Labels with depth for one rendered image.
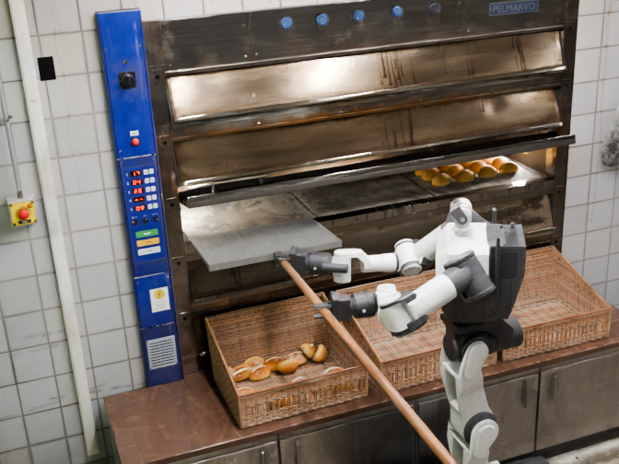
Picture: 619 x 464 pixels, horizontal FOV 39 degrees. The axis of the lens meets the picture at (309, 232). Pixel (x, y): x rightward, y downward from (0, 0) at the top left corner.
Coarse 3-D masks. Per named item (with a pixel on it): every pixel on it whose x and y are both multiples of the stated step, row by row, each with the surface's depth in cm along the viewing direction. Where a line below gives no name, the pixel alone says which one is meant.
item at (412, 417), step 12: (288, 264) 328; (300, 288) 312; (312, 300) 301; (324, 312) 292; (336, 324) 283; (348, 336) 276; (360, 348) 269; (360, 360) 264; (372, 372) 256; (384, 384) 249; (396, 396) 243; (408, 408) 237; (408, 420) 235; (420, 420) 232; (420, 432) 228; (432, 444) 223; (444, 456) 218
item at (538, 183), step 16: (464, 192) 401; (480, 192) 400; (496, 192) 404; (512, 192) 407; (368, 208) 388; (384, 208) 387; (400, 208) 388; (416, 208) 391; (432, 208) 394; (336, 224) 379; (352, 224) 382
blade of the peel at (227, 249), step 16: (272, 224) 375; (288, 224) 374; (304, 224) 374; (320, 224) 371; (192, 240) 362; (208, 240) 361; (224, 240) 361; (240, 240) 360; (256, 240) 359; (272, 240) 358; (288, 240) 357; (304, 240) 357; (320, 240) 356; (336, 240) 354; (208, 256) 346; (224, 256) 346; (240, 256) 345; (256, 256) 338; (272, 256) 341
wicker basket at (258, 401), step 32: (224, 320) 372; (256, 320) 376; (288, 320) 382; (320, 320) 387; (224, 352) 373; (256, 352) 378; (288, 352) 383; (224, 384) 356; (256, 384) 367; (288, 384) 340; (320, 384) 345; (352, 384) 351; (256, 416) 340; (288, 416) 345
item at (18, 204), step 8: (8, 200) 321; (16, 200) 321; (24, 200) 321; (32, 200) 322; (8, 208) 320; (16, 208) 321; (24, 208) 322; (32, 208) 323; (16, 216) 322; (32, 216) 324; (16, 224) 323; (24, 224) 324
